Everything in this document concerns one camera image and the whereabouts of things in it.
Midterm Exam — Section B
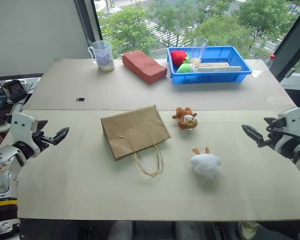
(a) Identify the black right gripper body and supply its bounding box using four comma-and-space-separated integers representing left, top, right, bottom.
264, 124, 283, 151

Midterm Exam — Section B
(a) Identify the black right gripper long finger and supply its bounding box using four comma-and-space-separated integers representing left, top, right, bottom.
241, 124, 266, 149

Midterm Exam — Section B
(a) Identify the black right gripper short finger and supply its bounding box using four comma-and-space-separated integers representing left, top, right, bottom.
263, 116, 288, 129

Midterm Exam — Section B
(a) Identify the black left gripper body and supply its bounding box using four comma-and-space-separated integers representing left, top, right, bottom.
30, 128, 53, 154

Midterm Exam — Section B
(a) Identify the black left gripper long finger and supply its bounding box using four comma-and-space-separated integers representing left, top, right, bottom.
41, 126, 71, 146

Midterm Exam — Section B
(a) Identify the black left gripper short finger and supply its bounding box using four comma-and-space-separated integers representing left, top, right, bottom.
37, 119, 49, 131

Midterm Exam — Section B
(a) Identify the brown paper bag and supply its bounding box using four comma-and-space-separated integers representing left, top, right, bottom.
100, 104, 172, 177

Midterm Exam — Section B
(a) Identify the black battery charger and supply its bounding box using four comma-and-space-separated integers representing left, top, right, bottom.
2, 79, 29, 103

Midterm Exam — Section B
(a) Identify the white bunny plush toy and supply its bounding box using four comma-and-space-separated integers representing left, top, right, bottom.
189, 146, 222, 189

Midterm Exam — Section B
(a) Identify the bottle with red cap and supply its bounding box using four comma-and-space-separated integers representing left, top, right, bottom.
264, 53, 277, 69

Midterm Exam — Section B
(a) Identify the brown monkey plush toy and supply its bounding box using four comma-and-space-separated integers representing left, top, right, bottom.
171, 106, 199, 134

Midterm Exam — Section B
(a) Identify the blue plastic tray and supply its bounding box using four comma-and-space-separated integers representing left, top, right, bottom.
166, 45, 253, 85

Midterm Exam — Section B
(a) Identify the white flat board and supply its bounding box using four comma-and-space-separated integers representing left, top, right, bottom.
195, 65, 242, 74

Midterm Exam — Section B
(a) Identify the wooden block with holes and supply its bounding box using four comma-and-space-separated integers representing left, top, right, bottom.
193, 62, 231, 69

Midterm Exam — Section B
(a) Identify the clear plastic measuring cup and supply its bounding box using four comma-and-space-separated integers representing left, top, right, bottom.
87, 40, 115, 73

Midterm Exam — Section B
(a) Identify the green plush toy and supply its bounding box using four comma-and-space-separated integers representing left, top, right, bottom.
176, 62, 196, 74

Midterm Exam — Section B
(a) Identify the white shoe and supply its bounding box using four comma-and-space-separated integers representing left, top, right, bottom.
237, 220, 261, 240

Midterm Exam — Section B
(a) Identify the clear glass cup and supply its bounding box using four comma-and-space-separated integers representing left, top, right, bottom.
192, 36, 210, 64

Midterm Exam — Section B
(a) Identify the red plush strawberry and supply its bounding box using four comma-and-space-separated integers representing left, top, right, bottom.
170, 50, 190, 67

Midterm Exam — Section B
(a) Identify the red brick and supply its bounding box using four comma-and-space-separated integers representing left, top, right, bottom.
121, 49, 168, 84

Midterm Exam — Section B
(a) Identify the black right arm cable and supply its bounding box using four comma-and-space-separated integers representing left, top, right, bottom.
265, 125, 300, 145

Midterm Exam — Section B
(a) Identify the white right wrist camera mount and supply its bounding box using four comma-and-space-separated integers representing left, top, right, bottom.
277, 107, 300, 137

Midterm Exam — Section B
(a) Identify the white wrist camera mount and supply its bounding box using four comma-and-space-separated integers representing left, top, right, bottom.
277, 107, 300, 137
9, 112, 40, 157

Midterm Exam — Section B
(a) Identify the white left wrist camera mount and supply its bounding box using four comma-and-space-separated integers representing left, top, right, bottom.
9, 112, 40, 157

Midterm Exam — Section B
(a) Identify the dark window frame post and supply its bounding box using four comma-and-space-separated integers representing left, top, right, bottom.
272, 0, 300, 83

